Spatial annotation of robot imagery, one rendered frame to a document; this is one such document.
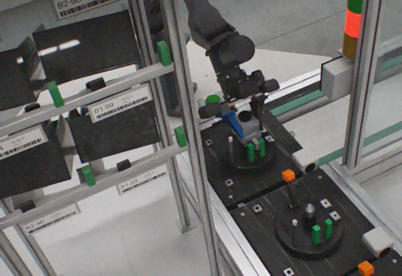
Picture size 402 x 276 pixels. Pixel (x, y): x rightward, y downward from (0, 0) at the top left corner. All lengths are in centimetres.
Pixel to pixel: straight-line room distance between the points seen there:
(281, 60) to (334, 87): 65
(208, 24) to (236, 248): 48
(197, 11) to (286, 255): 54
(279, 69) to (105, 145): 93
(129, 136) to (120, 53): 16
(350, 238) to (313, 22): 244
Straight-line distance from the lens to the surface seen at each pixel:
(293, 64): 166
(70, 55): 71
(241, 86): 107
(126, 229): 128
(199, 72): 166
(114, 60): 71
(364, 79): 104
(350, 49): 102
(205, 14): 113
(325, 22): 341
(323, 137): 135
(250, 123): 114
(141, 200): 132
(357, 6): 97
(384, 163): 130
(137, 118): 80
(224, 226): 113
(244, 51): 106
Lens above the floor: 189
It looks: 44 degrees down
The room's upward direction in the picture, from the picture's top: 9 degrees counter-clockwise
